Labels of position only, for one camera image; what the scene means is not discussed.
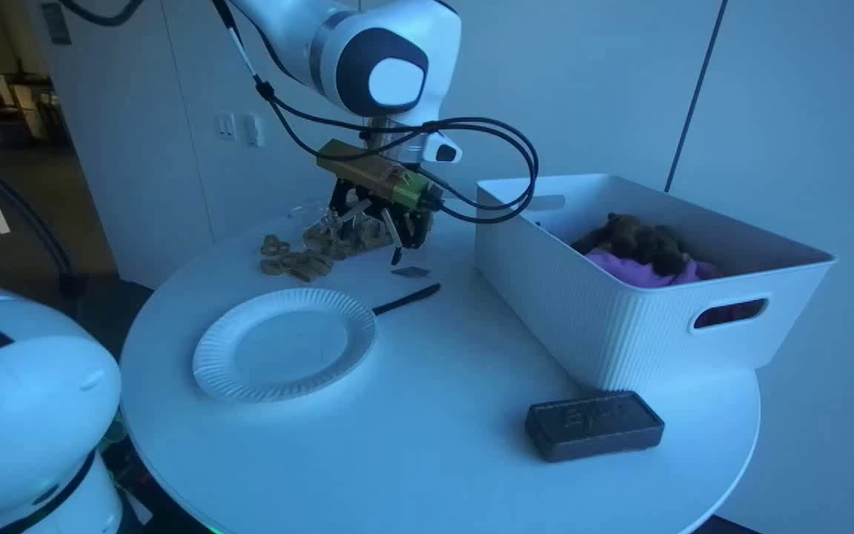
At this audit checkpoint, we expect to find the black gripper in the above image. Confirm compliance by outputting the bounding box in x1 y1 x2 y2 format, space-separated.
327 169 441 268

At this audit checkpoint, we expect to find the small brown food piece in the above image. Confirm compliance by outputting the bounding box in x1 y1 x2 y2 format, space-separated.
284 252 337 284

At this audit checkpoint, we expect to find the larger elastic band clump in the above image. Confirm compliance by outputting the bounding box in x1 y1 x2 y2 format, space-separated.
256 233 309 280

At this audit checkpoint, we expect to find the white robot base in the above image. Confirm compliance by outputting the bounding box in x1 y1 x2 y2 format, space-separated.
0 262 128 534

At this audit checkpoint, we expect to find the white paper plate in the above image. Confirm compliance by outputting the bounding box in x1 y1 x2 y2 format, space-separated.
190 284 379 406

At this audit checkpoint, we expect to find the black pen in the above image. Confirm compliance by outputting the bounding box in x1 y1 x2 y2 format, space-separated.
370 282 445 319

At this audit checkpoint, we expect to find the purple cloth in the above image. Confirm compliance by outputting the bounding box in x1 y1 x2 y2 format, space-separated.
585 247 724 290

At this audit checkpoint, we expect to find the brown plush toy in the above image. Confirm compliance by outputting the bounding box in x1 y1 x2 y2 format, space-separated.
573 210 695 280

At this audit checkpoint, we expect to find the white plastic storage bin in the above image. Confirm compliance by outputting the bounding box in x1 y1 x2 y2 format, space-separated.
471 172 837 394

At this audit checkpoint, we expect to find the black rectangular remote device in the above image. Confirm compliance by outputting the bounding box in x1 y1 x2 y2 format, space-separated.
521 390 666 465

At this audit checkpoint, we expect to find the yellow-green wrist camera board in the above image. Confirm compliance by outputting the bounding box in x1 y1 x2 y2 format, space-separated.
315 141 445 213

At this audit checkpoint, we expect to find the white wall switch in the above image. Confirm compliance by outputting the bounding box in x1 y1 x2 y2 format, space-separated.
236 109 266 151

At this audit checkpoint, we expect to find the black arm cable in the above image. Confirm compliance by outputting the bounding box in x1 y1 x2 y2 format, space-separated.
211 0 543 227

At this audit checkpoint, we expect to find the black base cable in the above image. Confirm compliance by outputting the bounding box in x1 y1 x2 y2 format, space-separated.
0 138 78 290

